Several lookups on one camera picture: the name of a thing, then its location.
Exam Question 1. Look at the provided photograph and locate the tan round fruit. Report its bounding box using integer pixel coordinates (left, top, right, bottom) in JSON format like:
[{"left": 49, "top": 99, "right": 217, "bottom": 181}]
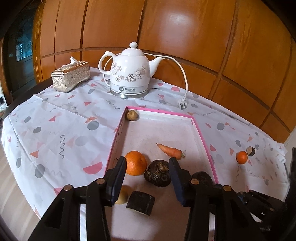
[
  {"left": 115, "top": 185, "right": 129, "bottom": 205},
  {"left": 125, "top": 110, "right": 138, "bottom": 121}
]

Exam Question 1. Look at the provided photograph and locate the dark cylinder with pale cut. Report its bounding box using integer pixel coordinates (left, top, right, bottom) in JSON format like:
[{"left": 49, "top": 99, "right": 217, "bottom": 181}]
[{"left": 126, "top": 191, "right": 156, "bottom": 216}]

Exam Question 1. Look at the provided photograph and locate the orange carrot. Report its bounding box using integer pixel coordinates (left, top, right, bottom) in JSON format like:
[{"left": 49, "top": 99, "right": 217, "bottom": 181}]
[{"left": 156, "top": 143, "right": 186, "bottom": 160}]

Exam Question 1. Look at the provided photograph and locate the large dark round fruit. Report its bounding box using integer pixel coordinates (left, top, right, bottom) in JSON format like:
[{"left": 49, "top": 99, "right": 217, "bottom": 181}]
[{"left": 144, "top": 160, "right": 171, "bottom": 187}]

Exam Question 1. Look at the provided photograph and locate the orange fruit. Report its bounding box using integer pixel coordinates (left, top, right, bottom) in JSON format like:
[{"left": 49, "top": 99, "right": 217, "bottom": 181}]
[
  {"left": 236, "top": 151, "right": 248, "bottom": 165},
  {"left": 125, "top": 151, "right": 147, "bottom": 176}
]

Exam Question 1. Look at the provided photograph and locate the small dark cut block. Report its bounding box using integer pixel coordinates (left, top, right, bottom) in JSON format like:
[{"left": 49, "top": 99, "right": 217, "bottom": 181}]
[{"left": 246, "top": 146, "right": 255, "bottom": 157}]

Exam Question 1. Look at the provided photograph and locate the pink shallow tray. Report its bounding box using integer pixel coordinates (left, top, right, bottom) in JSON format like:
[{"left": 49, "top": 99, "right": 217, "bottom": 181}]
[{"left": 107, "top": 106, "right": 218, "bottom": 240}]

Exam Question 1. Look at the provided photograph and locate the patterned white tablecloth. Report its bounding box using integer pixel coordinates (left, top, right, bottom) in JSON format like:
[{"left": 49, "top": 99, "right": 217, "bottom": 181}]
[{"left": 1, "top": 68, "right": 289, "bottom": 217}]

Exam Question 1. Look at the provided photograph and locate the silver ornate tissue box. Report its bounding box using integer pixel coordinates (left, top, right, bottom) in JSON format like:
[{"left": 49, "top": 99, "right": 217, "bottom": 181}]
[{"left": 51, "top": 56, "right": 90, "bottom": 92}]

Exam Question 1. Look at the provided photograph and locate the wooden panelled cabinet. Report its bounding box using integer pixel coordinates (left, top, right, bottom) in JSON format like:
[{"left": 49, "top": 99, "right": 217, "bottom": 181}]
[{"left": 33, "top": 1, "right": 295, "bottom": 143}]

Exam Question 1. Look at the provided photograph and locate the white ceramic electric kettle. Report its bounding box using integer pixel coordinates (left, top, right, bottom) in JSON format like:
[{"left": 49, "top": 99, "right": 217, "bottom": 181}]
[{"left": 98, "top": 41, "right": 163, "bottom": 97}]

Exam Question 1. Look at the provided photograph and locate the white power cord with plug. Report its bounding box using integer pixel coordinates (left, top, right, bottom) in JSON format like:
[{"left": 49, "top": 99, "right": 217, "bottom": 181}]
[{"left": 102, "top": 52, "right": 188, "bottom": 110}]

